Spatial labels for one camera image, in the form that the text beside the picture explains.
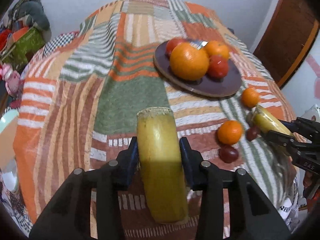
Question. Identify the small tangerine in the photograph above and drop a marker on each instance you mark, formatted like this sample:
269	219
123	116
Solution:
230	132
250	97

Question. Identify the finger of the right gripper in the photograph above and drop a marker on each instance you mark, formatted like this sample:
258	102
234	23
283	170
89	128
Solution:
309	129
280	139

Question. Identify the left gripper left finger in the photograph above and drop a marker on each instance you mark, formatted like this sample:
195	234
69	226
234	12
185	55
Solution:
67	215

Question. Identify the large orange with sticker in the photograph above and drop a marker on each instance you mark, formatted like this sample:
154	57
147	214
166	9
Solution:
188	62

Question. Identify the green storage box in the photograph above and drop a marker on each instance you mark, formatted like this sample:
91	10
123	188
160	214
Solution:
24	48

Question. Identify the red plastic bag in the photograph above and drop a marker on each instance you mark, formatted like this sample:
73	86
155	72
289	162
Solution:
3	38

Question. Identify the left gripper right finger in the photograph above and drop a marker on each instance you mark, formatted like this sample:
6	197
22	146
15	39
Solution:
252	215

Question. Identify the red tomato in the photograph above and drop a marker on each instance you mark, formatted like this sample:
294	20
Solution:
172	44
218	67

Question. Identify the grey plush cushion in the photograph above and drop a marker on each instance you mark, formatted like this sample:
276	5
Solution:
31	14

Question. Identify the pink plush toy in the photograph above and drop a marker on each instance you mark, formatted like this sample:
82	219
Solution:
11	78

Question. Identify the striped patchwork blanket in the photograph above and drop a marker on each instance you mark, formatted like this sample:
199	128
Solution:
80	104

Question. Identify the dark red jujube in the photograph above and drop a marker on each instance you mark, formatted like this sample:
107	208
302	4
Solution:
228	154
252	133

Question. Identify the checkered quilt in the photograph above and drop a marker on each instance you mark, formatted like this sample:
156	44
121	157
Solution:
60	41

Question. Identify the brown wooden door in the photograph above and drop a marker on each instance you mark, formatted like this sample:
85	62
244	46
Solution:
287	40

